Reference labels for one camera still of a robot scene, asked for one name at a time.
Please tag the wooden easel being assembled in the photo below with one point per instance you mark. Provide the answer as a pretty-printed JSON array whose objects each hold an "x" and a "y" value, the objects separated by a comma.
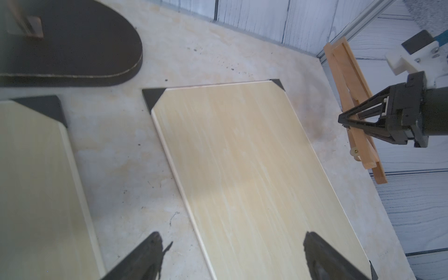
[{"x": 353, "y": 89}]

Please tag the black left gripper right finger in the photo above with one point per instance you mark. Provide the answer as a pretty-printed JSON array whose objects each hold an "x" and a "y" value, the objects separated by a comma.
[{"x": 325, "y": 263}]

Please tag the dark metal hanger stand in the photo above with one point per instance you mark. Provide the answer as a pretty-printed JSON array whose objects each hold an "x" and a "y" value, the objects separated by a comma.
[{"x": 66, "y": 44}]

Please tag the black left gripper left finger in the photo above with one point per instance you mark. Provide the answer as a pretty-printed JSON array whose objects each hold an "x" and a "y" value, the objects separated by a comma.
[{"x": 143, "y": 263}]

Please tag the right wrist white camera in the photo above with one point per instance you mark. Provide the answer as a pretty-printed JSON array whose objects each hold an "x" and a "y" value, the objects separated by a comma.
[{"x": 421, "y": 53}]

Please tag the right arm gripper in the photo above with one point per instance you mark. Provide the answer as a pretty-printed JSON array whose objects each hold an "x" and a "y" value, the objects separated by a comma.
[{"x": 413, "y": 112}]

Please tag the light wooden board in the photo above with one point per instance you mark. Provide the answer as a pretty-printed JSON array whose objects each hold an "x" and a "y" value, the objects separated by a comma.
[
  {"x": 250, "y": 180},
  {"x": 47, "y": 231}
]

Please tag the right metal frame post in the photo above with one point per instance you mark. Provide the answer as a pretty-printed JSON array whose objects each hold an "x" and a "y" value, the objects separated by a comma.
[{"x": 351, "y": 17}]

